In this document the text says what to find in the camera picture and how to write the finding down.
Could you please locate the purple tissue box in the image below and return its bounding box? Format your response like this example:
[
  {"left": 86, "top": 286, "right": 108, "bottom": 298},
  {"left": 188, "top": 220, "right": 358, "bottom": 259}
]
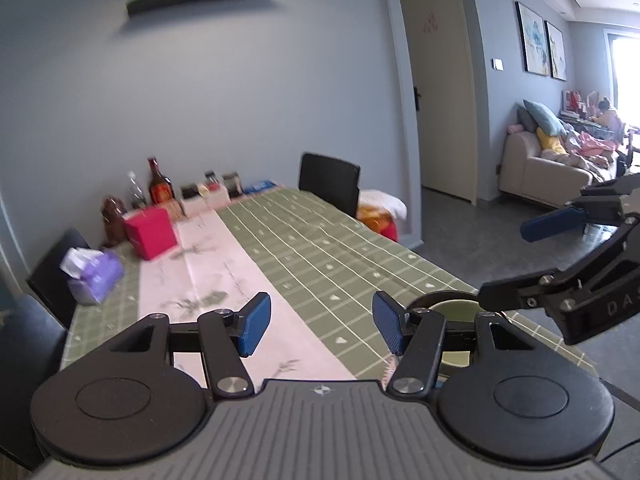
[{"left": 60, "top": 247, "right": 125, "bottom": 306}]

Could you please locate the pink box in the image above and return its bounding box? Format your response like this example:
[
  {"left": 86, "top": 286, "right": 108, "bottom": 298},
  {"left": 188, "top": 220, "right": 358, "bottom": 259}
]
[{"left": 123, "top": 206, "right": 179, "bottom": 261}]

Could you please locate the orange stool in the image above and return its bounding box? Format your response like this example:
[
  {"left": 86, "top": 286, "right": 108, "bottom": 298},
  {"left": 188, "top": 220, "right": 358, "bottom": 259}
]
[{"left": 359, "top": 202, "right": 396, "bottom": 233}]

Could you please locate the brown figurine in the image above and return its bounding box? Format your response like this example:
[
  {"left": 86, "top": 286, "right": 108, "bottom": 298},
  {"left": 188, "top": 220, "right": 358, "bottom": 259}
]
[{"left": 101, "top": 196, "right": 128, "bottom": 248}]

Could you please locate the liquor bottle with red label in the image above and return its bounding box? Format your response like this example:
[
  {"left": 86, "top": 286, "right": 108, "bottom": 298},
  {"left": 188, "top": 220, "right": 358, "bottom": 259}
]
[{"left": 146, "top": 156, "right": 175, "bottom": 206}]

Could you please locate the pale green ceramic cup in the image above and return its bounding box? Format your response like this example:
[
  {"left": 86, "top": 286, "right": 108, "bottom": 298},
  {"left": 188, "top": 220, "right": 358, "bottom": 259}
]
[{"left": 427, "top": 299, "right": 482, "bottom": 368}]

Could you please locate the pale deer print table runner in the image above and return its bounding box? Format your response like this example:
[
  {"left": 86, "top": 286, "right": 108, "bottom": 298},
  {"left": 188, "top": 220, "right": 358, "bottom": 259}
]
[{"left": 137, "top": 205, "right": 358, "bottom": 393}]

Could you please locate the white box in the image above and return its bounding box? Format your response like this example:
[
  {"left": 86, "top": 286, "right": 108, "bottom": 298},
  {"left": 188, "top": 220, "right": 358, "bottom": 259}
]
[{"left": 180, "top": 190, "right": 232, "bottom": 216}]

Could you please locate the white cloth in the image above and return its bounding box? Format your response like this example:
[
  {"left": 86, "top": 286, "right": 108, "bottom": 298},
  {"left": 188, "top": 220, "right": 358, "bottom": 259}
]
[{"left": 357, "top": 189, "right": 408, "bottom": 221}]

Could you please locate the pink blanket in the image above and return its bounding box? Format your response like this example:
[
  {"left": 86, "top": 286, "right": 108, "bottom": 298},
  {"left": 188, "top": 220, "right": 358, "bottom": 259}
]
[{"left": 575, "top": 132, "right": 621, "bottom": 161}]

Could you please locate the beige sofa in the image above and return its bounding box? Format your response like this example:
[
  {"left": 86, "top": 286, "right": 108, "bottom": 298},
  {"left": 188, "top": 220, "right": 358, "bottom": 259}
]
[{"left": 500, "top": 125, "right": 618, "bottom": 208}]

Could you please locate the small framed painting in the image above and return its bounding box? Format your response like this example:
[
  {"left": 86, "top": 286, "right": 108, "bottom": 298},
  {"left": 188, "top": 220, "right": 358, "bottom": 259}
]
[{"left": 544, "top": 20, "right": 568, "bottom": 82}]

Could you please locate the cream door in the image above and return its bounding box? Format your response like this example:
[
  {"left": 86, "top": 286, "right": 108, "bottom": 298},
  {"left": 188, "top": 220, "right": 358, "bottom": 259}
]
[{"left": 397, "top": 0, "right": 478, "bottom": 206}]

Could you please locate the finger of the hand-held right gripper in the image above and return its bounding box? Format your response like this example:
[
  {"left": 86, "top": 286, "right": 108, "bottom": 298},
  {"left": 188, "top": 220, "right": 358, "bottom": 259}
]
[
  {"left": 477, "top": 230, "right": 640, "bottom": 312},
  {"left": 520, "top": 174, "right": 640, "bottom": 243}
]

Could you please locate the blue cushion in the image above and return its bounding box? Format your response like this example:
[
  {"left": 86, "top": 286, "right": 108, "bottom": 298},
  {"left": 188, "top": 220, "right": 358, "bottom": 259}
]
[{"left": 522, "top": 100, "right": 568, "bottom": 137}]

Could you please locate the large framed painting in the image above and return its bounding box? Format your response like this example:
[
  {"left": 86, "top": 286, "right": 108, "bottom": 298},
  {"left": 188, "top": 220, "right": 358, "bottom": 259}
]
[{"left": 515, "top": 1, "right": 550, "bottom": 77}]

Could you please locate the black chair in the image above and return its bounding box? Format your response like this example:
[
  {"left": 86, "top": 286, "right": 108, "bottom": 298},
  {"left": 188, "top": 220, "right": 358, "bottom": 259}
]
[
  {"left": 298, "top": 151, "right": 362, "bottom": 220},
  {"left": 0, "top": 294, "right": 68, "bottom": 471},
  {"left": 26, "top": 228, "right": 92, "bottom": 331}
]

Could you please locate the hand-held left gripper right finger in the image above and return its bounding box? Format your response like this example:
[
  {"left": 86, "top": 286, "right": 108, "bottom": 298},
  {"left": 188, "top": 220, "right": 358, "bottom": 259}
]
[{"left": 371, "top": 290, "right": 538, "bottom": 403}]

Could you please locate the yellow cushion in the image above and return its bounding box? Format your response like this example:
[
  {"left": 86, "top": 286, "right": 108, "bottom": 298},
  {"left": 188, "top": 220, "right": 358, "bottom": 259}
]
[{"left": 536, "top": 127, "right": 568, "bottom": 156}]

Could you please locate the blue steel bowl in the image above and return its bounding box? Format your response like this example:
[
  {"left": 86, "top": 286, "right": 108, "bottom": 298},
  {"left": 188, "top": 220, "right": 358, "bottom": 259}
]
[{"left": 407, "top": 290, "right": 483, "bottom": 391}]

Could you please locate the clear plastic bottle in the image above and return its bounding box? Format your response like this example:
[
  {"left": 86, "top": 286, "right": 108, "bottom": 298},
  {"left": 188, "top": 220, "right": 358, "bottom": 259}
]
[{"left": 126, "top": 171, "right": 147, "bottom": 210}]

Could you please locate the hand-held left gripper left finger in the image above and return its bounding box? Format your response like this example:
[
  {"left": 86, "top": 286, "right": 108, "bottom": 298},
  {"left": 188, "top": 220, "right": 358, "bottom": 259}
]
[{"left": 105, "top": 291, "right": 273, "bottom": 401}]

